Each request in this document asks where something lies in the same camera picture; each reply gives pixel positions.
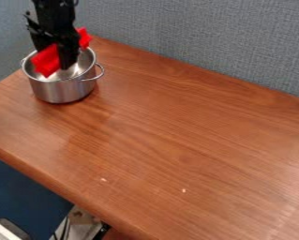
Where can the metal table leg bracket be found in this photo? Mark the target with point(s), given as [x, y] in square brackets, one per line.
[80, 226]

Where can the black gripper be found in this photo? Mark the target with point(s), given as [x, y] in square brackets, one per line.
[49, 24]

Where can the red plastic block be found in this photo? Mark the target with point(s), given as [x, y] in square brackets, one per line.
[46, 60]

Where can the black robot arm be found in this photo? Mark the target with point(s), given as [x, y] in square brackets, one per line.
[54, 3]

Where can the stainless steel pot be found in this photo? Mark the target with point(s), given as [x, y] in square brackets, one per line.
[65, 85]

